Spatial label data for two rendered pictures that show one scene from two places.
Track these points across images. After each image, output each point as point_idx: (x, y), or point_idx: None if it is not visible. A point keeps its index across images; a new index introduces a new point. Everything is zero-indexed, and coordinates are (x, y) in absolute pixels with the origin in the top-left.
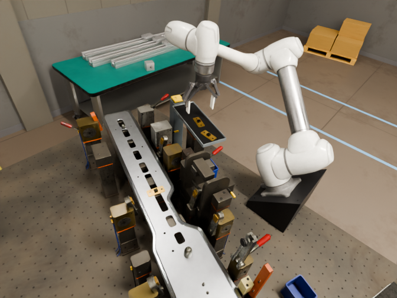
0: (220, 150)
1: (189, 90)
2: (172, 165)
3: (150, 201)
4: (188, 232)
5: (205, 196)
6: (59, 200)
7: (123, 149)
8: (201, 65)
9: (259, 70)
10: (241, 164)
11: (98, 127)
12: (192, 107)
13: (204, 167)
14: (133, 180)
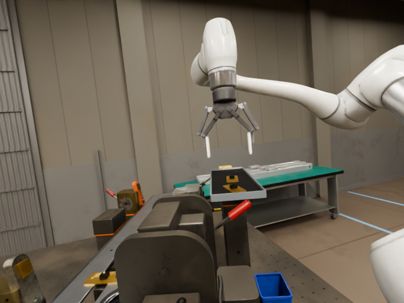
0: (243, 208)
1: (204, 116)
2: None
3: (76, 294)
4: None
5: (127, 299)
6: (65, 284)
7: (136, 219)
8: (211, 73)
9: (346, 112)
10: None
11: (136, 198)
12: (237, 170)
13: (163, 212)
14: (101, 252)
